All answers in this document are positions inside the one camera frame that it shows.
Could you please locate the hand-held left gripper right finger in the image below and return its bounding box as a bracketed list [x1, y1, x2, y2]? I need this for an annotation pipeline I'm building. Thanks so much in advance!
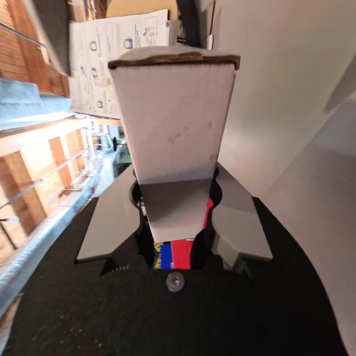
[210, 163, 273, 267]

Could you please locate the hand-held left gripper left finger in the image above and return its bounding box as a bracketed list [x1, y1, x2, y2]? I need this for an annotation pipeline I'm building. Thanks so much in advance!
[76, 164, 144, 262]

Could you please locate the white cardboard box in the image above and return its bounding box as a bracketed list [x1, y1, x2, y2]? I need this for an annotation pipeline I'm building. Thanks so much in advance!
[108, 46, 241, 243]

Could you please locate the blue and red printed box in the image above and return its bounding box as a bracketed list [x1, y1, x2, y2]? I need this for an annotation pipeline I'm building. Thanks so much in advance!
[154, 197, 215, 270]

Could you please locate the white instruction sheet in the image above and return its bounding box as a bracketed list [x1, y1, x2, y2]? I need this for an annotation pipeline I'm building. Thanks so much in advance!
[68, 10, 171, 120]

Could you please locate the beige wooden board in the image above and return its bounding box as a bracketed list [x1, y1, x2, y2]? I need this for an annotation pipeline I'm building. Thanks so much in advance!
[106, 0, 179, 20]

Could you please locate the silver ribbed air duct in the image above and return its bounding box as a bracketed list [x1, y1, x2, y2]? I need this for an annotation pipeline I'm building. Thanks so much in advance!
[0, 178, 112, 316]

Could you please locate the black curved post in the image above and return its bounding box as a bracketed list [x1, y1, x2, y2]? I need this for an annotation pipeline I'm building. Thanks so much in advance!
[176, 0, 203, 48]

